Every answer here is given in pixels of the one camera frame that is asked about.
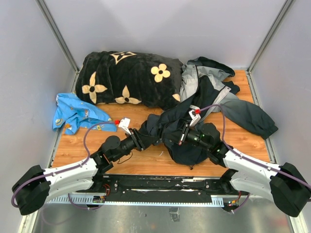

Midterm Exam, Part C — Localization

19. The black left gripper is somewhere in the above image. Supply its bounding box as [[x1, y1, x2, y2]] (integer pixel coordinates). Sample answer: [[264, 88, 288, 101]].
[[112, 128, 157, 162]]

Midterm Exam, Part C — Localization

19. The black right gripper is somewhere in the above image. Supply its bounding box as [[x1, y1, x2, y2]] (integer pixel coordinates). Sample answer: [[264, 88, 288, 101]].
[[165, 121, 210, 151]]

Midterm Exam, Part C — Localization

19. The dark grey zip jacket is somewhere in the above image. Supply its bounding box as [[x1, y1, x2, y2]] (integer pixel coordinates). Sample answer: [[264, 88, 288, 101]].
[[139, 57, 278, 166]]

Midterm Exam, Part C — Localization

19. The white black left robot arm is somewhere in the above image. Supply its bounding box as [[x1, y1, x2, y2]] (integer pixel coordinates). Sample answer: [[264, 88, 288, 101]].
[[11, 129, 157, 216]]

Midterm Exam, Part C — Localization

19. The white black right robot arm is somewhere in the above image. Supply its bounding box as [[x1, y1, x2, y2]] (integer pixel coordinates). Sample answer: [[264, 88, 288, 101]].
[[176, 123, 311, 217]]

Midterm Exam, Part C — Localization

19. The black blanket with cream flowers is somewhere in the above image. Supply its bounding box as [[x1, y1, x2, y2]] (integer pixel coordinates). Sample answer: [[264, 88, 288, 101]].
[[75, 51, 183, 110]]

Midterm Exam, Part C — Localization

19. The blue patterned cloth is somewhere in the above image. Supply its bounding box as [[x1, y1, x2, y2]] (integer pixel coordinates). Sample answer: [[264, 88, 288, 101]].
[[52, 93, 117, 135]]

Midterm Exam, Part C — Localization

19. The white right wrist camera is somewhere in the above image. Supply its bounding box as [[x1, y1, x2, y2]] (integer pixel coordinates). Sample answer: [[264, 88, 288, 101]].
[[189, 109, 201, 127]]

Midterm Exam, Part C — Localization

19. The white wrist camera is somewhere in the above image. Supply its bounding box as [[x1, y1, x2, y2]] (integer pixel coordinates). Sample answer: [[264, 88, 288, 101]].
[[189, 109, 201, 127], [118, 117, 131, 135]]

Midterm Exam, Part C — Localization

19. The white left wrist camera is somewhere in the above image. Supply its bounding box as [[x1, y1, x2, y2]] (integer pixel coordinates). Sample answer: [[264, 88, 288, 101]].
[[118, 117, 131, 135]]

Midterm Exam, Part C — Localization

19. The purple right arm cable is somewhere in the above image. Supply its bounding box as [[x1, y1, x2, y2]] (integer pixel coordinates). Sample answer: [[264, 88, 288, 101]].
[[195, 104, 311, 214]]

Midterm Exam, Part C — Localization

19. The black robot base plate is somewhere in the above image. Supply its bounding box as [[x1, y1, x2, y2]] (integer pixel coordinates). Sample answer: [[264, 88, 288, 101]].
[[78, 174, 239, 204]]

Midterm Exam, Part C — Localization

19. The aluminium front rail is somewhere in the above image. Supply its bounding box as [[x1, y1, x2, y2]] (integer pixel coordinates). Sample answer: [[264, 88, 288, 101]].
[[46, 178, 297, 207]]

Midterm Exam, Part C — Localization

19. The right rear aluminium frame post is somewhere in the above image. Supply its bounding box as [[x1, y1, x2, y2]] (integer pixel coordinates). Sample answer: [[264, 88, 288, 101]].
[[247, 0, 296, 72]]

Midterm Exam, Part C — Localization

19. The aluminium frame post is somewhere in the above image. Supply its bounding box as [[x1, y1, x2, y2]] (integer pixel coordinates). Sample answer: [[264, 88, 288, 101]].
[[247, 0, 296, 72], [35, 0, 80, 72]]

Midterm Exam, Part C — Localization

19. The left rear aluminium frame post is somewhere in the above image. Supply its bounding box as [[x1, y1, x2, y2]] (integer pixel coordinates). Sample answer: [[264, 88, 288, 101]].
[[35, 0, 80, 72]]

